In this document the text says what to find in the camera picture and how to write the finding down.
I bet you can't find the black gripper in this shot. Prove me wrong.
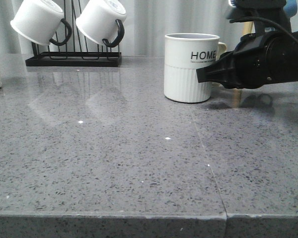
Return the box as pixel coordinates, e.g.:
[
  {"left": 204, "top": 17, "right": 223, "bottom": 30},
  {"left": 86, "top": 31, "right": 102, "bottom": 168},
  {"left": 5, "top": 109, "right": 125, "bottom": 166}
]
[{"left": 196, "top": 34, "right": 298, "bottom": 89}]

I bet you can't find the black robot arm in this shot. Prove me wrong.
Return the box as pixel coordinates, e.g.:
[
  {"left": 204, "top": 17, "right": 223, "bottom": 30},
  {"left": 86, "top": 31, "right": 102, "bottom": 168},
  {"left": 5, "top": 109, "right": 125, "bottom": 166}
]
[{"left": 196, "top": 0, "right": 298, "bottom": 89}]

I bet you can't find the white HOME mug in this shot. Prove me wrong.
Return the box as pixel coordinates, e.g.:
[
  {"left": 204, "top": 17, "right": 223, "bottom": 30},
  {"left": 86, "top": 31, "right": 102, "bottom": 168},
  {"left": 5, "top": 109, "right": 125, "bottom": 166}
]
[{"left": 163, "top": 33, "right": 227, "bottom": 103}]

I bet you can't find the wooden mug tree stand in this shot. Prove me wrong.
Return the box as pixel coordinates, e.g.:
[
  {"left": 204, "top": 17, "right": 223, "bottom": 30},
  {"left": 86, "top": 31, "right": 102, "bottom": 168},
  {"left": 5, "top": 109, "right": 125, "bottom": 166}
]
[{"left": 232, "top": 22, "right": 253, "bottom": 108}]

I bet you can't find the blue enamel mug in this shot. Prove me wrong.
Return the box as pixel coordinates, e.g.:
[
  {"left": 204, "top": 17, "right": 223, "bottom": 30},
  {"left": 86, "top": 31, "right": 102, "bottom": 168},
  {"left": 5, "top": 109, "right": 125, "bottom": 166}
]
[{"left": 284, "top": 0, "right": 298, "bottom": 18}]

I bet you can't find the black cable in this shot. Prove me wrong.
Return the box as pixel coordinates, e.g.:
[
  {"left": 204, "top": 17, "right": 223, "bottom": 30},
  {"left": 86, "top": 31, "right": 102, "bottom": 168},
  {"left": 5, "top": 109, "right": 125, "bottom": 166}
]
[{"left": 228, "top": 16, "right": 298, "bottom": 50}]

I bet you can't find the black wire mug rack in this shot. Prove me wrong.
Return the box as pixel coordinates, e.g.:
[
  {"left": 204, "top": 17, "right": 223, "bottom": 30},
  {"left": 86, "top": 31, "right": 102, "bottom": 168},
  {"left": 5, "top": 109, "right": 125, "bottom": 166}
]
[{"left": 25, "top": 0, "right": 122, "bottom": 67}]

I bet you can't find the white mug black handle right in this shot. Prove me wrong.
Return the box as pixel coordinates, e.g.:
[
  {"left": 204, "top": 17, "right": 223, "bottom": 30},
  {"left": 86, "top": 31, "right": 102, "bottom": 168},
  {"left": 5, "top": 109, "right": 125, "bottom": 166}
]
[{"left": 76, "top": 0, "right": 127, "bottom": 48}]

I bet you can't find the white mug black handle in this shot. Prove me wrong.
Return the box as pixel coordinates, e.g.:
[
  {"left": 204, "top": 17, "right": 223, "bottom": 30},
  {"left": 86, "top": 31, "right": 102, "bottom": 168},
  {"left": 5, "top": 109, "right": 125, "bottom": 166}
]
[
  {"left": 76, "top": 0, "right": 127, "bottom": 48},
  {"left": 10, "top": 0, "right": 73, "bottom": 46}
]

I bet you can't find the white mug black handle left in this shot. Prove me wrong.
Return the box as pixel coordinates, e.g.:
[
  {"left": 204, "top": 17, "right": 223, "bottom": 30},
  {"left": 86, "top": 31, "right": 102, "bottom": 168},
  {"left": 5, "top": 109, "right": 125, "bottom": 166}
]
[{"left": 10, "top": 0, "right": 73, "bottom": 46}]

